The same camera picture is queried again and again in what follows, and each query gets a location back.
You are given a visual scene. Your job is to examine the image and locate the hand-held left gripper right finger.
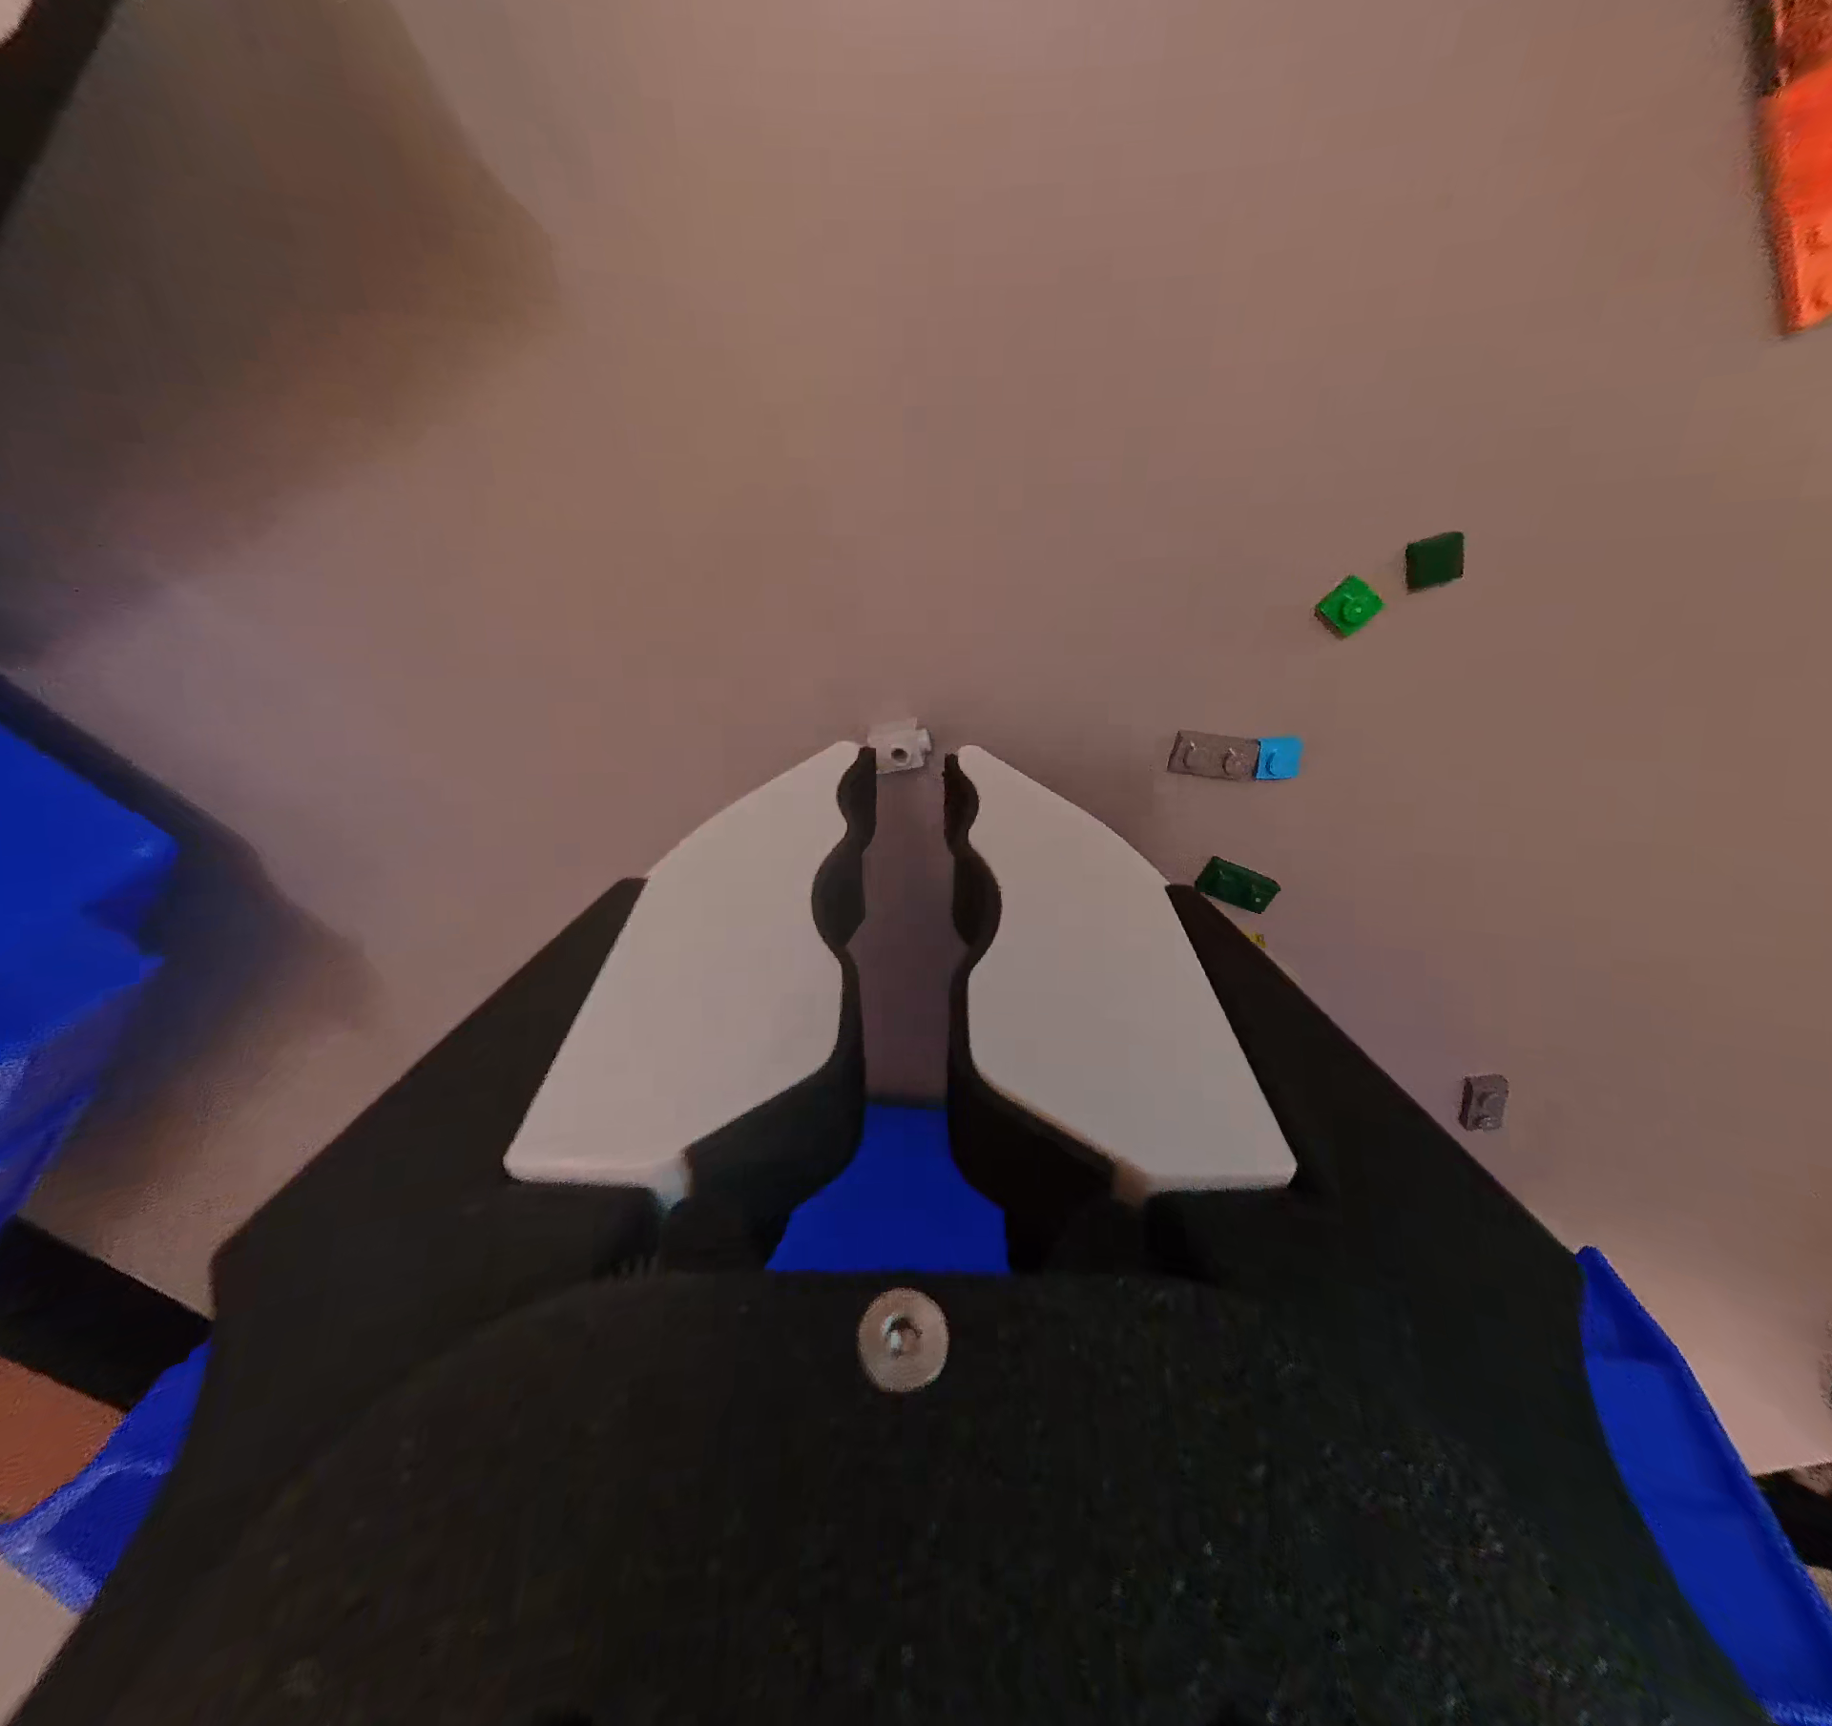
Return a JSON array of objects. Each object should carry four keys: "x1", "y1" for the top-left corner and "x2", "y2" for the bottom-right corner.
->
[{"x1": 939, "y1": 745, "x2": 1306, "y2": 1200}]

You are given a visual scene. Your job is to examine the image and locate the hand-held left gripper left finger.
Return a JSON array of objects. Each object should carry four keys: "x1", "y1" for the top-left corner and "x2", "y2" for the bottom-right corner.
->
[{"x1": 504, "y1": 741, "x2": 882, "y2": 1188}]

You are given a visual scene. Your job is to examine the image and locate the group of tiny loose pieces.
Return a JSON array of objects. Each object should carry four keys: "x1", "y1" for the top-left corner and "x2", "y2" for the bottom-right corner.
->
[{"x1": 1163, "y1": 531, "x2": 1516, "y2": 1137}]

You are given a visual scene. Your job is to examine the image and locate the blue plastic storage bin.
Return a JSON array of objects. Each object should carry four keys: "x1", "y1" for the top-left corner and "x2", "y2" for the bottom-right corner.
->
[{"x1": 0, "y1": 675, "x2": 1832, "y2": 1726}]

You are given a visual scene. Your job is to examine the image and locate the grey desk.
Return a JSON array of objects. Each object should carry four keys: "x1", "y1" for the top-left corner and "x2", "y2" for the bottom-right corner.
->
[{"x1": 0, "y1": 0, "x2": 1832, "y2": 1486}]

